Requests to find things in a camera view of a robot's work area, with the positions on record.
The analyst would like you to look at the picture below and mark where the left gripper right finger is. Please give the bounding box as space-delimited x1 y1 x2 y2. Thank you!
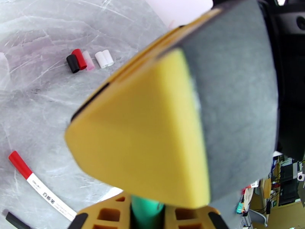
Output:
164 204 229 229

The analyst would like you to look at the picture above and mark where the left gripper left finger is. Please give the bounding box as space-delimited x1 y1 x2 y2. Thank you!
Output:
71 194 133 229

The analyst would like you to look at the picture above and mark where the slim green pen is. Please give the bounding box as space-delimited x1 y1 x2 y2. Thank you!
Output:
130 194 165 229

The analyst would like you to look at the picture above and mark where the white pen cap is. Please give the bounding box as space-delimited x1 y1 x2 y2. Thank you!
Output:
102 49 114 67
95 52 108 69

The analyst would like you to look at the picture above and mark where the translucent pink pen cap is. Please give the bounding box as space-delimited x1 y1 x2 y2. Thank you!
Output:
82 50 95 71

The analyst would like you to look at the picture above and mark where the red pen cap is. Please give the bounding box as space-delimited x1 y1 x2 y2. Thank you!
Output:
71 48 87 70

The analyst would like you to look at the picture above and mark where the red whiteboard marker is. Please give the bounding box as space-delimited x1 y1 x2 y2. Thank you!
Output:
8 150 78 222

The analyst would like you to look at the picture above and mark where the black pen cap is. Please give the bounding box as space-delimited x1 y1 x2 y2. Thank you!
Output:
66 54 80 74

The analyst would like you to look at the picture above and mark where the black whiteboard marker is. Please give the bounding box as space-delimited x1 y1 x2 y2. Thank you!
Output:
1 208 32 229

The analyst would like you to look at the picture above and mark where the teal box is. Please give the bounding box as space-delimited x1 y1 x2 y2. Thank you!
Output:
235 202 246 215

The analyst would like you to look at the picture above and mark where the grey office chair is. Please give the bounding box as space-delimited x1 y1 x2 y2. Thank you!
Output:
246 208 268 228

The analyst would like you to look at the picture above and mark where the black equipment shelf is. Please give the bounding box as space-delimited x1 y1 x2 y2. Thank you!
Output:
278 157 301 207

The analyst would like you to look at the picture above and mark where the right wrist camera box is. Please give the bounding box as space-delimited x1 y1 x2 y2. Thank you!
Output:
271 9 305 37

